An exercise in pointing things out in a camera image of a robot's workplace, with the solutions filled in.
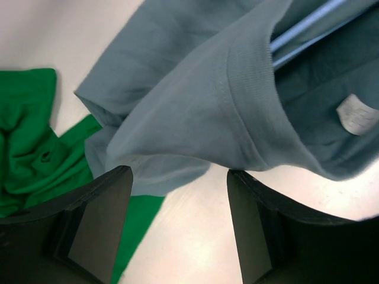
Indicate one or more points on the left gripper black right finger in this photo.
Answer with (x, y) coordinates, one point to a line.
(280, 240)

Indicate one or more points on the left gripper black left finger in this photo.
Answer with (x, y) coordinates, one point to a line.
(73, 238)

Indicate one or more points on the blue-grey t-shirt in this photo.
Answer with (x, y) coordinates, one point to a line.
(186, 84)

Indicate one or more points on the light blue wire hanger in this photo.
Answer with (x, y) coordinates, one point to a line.
(296, 32)

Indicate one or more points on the green t-shirt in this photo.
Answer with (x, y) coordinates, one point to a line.
(36, 164)

